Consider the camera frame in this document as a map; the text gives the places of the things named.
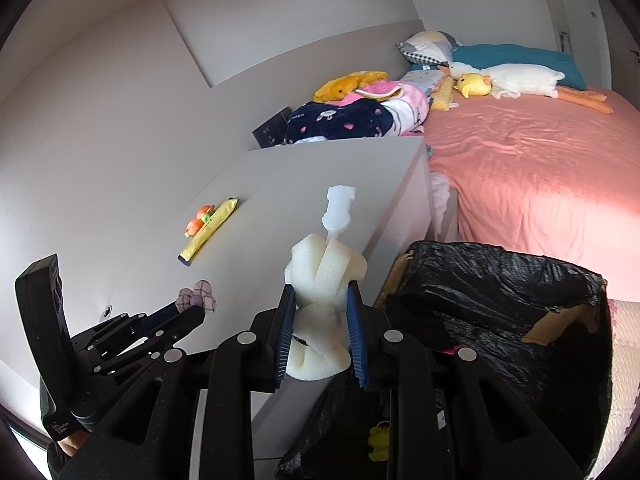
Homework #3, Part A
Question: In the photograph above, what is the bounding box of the light patterned pillow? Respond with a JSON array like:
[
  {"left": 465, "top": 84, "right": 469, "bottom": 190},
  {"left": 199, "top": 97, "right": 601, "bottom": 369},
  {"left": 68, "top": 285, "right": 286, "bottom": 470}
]
[{"left": 400, "top": 69, "right": 446, "bottom": 92}]

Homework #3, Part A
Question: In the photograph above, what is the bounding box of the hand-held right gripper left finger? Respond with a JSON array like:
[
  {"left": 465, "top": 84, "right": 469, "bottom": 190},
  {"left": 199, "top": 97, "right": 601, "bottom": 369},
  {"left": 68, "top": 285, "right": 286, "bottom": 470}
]
[{"left": 60, "top": 284, "right": 298, "bottom": 480}]

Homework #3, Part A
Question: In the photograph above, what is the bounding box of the pink and white hat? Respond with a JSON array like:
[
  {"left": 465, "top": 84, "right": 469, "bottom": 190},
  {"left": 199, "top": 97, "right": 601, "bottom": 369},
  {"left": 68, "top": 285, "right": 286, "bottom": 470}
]
[{"left": 355, "top": 82, "right": 405, "bottom": 101}]

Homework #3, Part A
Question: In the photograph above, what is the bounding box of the grey bedside cabinet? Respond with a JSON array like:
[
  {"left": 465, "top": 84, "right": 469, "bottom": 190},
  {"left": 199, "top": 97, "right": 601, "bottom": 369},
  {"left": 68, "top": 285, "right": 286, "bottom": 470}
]
[{"left": 112, "top": 137, "right": 433, "bottom": 461}]

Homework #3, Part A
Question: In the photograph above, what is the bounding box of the teal pillow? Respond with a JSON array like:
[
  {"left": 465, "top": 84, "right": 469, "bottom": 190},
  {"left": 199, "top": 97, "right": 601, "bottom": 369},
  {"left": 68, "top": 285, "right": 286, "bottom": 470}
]
[{"left": 410, "top": 44, "right": 587, "bottom": 92}]

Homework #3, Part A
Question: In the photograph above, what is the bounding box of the bed with pink sheet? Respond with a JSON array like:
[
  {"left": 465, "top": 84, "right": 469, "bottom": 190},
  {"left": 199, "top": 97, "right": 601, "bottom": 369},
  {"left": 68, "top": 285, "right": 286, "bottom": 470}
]
[{"left": 422, "top": 45, "right": 640, "bottom": 303}]

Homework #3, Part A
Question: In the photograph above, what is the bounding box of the person's left hand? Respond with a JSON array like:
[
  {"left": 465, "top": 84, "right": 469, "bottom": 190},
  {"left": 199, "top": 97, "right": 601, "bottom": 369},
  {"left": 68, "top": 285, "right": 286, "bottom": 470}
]
[{"left": 60, "top": 432, "right": 93, "bottom": 456}]

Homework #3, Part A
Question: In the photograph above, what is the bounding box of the white cloth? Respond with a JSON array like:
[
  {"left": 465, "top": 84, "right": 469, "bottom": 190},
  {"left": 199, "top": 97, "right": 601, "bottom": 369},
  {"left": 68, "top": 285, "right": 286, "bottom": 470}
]
[{"left": 429, "top": 172, "right": 453, "bottom": 241}]

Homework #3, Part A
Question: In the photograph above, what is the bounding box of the yellow patterned bolster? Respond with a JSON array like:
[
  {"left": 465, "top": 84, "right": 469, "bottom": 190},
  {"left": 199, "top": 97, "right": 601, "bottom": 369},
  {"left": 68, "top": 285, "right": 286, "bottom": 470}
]
[{"left": 430, "top": 76, "right": 458, "bottom": 112}]

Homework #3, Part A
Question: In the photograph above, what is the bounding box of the yellow duck plush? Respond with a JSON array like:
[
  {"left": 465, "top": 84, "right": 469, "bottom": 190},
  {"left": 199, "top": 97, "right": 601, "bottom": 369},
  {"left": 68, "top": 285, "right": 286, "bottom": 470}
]
[{"left": 454, "top": 73, "right": 493, "bottom": 99}]

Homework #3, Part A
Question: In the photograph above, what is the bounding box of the person's left forearm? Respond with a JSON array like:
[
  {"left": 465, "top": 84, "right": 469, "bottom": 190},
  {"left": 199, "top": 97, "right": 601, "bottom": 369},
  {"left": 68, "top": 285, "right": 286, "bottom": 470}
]
[{"left": 47, "top": 442, "right": 71, "bottom": 472}]

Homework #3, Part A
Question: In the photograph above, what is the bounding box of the white goose plush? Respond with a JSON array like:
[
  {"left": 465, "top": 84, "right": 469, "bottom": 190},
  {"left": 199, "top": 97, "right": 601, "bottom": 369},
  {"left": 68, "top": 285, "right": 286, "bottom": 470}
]
[{"left": 439, "top": 61, "right": 613, "bottom": 115}]

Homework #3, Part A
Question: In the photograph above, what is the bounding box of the purple plaid fabric flower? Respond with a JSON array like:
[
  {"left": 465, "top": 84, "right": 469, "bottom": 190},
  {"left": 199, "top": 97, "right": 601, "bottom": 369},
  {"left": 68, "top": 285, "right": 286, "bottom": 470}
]
[{"left": 177, "top": 280, "right": 218, "bottom": 315}]

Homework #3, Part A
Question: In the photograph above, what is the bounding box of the black wall socket panel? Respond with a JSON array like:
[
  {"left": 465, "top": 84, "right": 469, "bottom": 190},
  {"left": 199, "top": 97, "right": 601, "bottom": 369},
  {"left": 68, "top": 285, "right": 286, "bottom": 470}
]
[{"left": 251, "top": 106, "right": 292, "bottom": 150}]

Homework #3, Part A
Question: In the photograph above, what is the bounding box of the white sponge bottle brush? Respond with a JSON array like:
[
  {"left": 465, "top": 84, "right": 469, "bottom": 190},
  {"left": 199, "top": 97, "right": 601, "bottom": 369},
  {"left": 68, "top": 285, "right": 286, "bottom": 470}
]
[{"left": 284, "top": 185, "right": 368, "bottom": 381}]

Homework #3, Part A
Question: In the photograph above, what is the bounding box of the cardboard box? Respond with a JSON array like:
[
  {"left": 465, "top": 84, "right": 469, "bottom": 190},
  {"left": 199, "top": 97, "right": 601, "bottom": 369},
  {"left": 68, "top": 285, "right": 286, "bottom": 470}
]
[{"left": 372, "top": 250, "right": 611, "bottom": 346}]

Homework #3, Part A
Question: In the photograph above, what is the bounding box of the pink cream foam floor mat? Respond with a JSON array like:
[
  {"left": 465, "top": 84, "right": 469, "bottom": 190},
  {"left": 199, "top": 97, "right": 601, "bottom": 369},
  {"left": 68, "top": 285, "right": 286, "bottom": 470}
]
[{"left": 590, "top": 300, "right": 640, "bottom": 476}]

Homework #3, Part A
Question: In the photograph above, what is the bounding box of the navy patterned blanket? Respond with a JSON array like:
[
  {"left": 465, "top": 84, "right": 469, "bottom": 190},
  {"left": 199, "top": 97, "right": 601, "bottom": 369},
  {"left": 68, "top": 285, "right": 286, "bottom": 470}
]
[{"left": 284, "top": 100, "right": 396, "bottom": 146}]

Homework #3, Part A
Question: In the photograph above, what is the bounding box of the yellow packet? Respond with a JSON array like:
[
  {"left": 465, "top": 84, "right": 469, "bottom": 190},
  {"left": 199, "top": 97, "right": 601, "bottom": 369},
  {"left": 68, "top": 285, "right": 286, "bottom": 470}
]
[{"left": 177, "top": 197, "right": 240, "bottom": 266}]

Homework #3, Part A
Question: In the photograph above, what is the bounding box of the bin with black bag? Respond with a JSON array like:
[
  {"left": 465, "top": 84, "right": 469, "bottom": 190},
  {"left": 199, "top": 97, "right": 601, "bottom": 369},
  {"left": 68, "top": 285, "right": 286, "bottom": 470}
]
[{"left": 275, "top": 241, "right": 613, "bottom": 480}]

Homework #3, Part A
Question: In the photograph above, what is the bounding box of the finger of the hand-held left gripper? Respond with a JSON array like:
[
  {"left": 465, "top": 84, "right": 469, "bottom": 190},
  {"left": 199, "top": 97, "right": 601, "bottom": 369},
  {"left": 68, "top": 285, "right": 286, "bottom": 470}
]
[
  {"left": 70, "top": 301, "right": 182, "bottom": 351},
  {"left": 92, "top": 306, "right": 207, "bottom": 376}
]

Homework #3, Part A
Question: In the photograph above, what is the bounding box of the patchwork pillow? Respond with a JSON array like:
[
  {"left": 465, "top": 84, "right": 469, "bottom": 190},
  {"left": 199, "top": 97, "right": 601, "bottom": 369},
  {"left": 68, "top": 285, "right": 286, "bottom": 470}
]
[{"left": 397, "top": 30, "right": 463, "bottom": 67}]

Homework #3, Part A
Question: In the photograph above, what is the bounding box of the white door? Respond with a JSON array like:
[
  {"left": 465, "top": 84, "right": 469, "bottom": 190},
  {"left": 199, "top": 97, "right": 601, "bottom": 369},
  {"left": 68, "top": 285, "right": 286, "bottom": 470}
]
[{"left": 540, "top": 0, "right": 616, "bottom": 86}]

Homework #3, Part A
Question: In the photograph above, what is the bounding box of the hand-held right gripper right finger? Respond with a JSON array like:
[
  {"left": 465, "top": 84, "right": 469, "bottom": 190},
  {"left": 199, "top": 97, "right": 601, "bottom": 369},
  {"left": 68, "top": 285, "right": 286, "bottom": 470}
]
[{"left": 345, "top": 282, "right": 583, "bottom": 480}]

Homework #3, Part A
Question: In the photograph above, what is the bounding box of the pink patterned blanket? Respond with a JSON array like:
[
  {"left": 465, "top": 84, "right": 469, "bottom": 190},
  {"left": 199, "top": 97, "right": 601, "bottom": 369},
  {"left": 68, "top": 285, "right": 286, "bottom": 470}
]
[{"left": 382, "top": 85, "right": 432, "bottom": 137}]

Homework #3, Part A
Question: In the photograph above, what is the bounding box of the yellow plush toy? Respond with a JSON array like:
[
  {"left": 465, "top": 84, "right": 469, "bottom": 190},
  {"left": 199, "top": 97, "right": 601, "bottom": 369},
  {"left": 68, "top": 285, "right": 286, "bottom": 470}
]
[{"left": 314, "top": 71, "right": 388, "bottom": 103}]

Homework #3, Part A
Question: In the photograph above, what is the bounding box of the small orange toy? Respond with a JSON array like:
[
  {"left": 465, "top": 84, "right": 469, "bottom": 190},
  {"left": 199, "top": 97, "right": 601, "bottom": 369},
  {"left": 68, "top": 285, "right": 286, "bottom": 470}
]
[{"left": 184, "top": 204, "right": 216, "bottom": 237}]

